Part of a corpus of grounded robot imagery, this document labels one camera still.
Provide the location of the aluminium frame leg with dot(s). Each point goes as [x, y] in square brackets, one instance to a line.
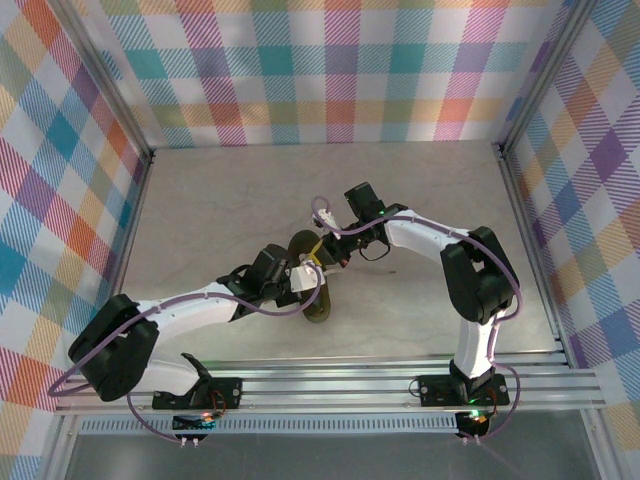
[600, 450]
[60, 450]

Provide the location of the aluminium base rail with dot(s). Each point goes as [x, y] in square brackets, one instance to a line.
[325, 387]

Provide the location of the white shoelace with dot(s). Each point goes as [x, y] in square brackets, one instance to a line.
[306, 260]

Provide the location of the aluminium table edge rail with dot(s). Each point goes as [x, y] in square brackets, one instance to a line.
[525, 225]
[127, 240]

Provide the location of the aluminium frame post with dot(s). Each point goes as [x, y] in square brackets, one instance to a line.
[107, 80]
[541, 75]

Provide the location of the olive green shoe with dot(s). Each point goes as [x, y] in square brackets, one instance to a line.
[317, 310]

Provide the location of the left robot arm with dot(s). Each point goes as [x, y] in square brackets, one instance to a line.
[190, 305]

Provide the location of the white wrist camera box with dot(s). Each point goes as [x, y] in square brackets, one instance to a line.
[302, 280]
[327, 218]

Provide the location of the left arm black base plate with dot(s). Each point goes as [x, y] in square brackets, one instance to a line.
[230, 392]

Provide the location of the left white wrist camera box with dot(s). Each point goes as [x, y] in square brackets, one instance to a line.
[302, 280]

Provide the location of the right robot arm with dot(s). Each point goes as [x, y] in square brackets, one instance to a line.
[425, 240]

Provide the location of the plaid backdrop cloth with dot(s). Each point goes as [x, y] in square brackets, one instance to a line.
[40, 175]
[600, 200]
[320, 75]

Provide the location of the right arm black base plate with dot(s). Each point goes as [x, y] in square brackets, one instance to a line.
[435, 390]

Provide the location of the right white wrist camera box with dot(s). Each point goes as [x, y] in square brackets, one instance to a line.
[327, 218]

